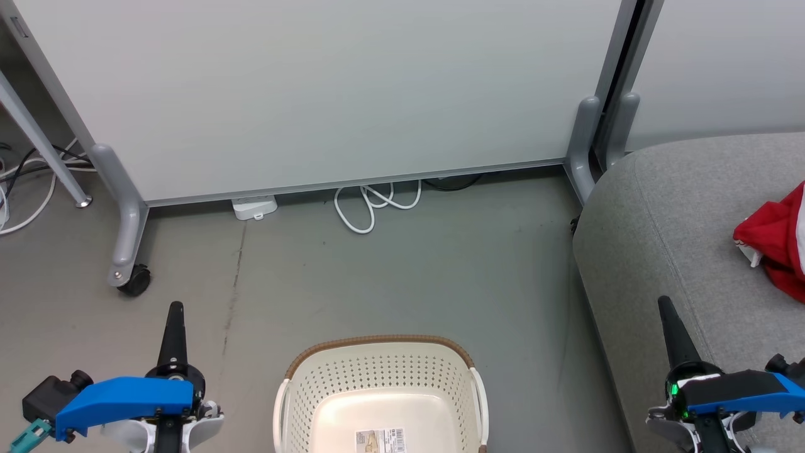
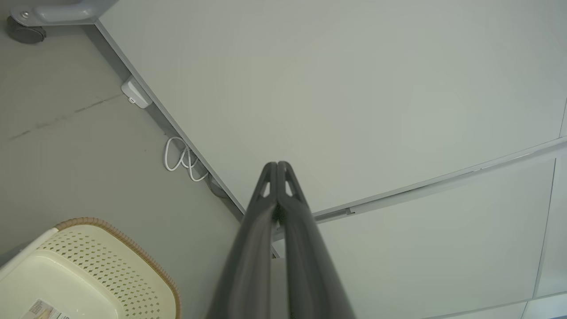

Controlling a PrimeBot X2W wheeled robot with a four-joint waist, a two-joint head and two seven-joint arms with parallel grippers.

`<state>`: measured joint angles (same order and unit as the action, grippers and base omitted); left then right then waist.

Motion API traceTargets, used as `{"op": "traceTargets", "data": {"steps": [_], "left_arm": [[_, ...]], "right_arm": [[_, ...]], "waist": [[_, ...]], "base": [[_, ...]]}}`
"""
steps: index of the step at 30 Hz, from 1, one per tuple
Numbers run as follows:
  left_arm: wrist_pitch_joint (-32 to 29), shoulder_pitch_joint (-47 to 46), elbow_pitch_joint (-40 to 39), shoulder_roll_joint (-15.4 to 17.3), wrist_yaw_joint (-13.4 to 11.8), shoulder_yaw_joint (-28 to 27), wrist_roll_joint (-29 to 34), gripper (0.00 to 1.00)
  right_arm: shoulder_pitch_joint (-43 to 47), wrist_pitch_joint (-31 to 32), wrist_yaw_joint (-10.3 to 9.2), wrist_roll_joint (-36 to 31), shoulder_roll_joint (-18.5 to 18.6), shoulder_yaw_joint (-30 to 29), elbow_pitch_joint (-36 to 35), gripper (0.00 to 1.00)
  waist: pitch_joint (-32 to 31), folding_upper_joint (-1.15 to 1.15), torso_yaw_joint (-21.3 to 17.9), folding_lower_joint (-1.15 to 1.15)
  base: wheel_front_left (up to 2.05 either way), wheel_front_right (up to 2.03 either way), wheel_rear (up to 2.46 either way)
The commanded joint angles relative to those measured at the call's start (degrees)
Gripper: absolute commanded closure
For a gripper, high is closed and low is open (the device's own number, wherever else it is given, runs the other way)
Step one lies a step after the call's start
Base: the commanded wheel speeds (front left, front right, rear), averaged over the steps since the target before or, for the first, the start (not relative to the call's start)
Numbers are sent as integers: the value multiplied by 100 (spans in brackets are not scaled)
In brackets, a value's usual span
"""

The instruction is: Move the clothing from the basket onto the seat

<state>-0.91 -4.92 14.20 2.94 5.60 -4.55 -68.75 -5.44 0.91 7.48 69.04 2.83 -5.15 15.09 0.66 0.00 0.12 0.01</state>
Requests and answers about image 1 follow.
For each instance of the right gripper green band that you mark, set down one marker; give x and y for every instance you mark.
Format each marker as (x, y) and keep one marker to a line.
(710, 434)

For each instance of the grey fabric sofa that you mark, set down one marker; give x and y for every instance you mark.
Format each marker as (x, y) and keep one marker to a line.
(660, 220)

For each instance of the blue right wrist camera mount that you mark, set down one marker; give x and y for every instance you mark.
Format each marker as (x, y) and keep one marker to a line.
(742, 399)

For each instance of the red and white garment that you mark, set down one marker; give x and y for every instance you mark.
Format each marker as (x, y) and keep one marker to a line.
(777, 239)

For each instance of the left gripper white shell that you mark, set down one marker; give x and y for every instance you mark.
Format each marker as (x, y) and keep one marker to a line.
(170, 437)

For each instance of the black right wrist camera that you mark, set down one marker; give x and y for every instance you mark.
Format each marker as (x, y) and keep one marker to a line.
(780, 363)

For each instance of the grey metal table leg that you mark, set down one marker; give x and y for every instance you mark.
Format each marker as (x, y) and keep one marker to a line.
(38, 137)

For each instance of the cream perforated laundry basket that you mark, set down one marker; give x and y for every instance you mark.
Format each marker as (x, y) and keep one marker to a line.
(377, 371)

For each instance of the white partition panel grey frame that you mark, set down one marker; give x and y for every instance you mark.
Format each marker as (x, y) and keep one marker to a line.
(723, 63)
(346, 94)

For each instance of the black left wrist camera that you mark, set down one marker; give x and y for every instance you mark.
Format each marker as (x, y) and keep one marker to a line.
(50, 396)

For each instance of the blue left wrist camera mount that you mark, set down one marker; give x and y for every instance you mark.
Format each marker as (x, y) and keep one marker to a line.
(126, 396)

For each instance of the white power strip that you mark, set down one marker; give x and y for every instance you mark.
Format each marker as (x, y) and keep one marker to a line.
(255, 206)

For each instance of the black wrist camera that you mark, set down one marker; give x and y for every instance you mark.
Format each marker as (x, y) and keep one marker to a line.
(780, 363)
(50, 396)

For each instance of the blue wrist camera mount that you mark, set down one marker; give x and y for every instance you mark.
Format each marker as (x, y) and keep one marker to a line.
(742, 399)
(126, 396)

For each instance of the printed paper label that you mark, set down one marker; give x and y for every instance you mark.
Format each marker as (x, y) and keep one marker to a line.
(380, 440)

